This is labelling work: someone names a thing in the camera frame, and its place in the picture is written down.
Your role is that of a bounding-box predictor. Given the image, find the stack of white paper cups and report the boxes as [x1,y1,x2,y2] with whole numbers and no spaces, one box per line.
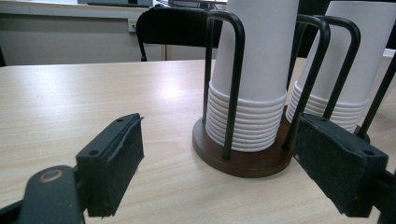
[205,0,301,154]
[285,0,396,134]

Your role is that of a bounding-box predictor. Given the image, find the black folding chair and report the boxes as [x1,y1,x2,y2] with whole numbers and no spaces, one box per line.
[135,6,224,63]

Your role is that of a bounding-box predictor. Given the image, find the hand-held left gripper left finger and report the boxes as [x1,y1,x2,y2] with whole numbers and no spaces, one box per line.
[75,112,146,218]

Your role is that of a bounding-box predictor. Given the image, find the brown wire cup holder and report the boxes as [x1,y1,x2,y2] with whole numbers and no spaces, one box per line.
[191,8,396,179]

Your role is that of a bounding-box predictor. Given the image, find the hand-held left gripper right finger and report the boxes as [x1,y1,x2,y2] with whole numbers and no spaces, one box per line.
[293,112,389,218]

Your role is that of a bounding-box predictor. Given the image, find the white wall socket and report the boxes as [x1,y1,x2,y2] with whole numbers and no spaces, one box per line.
[127,17,139,34]

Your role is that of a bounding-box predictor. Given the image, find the grey flat device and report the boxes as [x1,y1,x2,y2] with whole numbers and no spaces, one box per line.
[77,0,154,8]

